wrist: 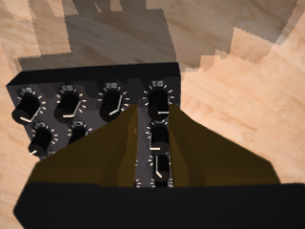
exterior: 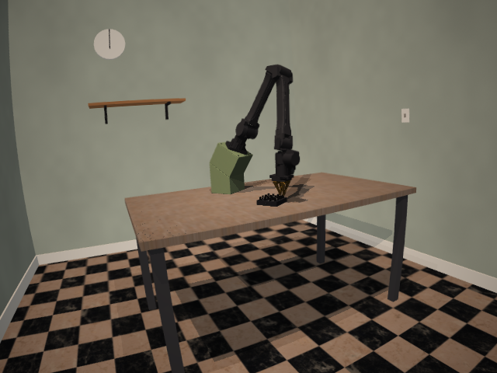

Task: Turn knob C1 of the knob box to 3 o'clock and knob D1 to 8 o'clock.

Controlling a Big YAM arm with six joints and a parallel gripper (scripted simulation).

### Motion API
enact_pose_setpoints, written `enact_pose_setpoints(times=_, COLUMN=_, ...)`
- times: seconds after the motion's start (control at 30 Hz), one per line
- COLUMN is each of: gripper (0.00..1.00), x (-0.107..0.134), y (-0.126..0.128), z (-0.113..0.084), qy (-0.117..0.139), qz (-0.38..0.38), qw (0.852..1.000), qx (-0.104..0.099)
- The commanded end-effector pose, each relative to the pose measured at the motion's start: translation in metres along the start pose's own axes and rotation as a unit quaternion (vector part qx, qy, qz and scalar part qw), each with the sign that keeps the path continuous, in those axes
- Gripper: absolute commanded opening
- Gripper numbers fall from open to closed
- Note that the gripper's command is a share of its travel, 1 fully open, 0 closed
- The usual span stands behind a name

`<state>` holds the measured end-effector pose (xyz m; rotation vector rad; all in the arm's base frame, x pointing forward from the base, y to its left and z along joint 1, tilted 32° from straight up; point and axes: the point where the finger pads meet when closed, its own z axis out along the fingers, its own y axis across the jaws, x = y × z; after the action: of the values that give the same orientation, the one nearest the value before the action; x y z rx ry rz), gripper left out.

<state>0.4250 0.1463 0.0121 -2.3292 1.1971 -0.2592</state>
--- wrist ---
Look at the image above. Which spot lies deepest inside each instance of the black knob box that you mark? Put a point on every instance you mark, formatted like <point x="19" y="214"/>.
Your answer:
<point x="47" y="98"/>

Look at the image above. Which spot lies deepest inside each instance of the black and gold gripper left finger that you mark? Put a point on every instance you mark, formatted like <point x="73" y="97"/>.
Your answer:
<point x="96" y="157"/>

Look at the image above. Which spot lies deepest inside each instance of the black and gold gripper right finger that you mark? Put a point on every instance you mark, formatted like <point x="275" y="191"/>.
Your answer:
<point x="212" y="159"/>

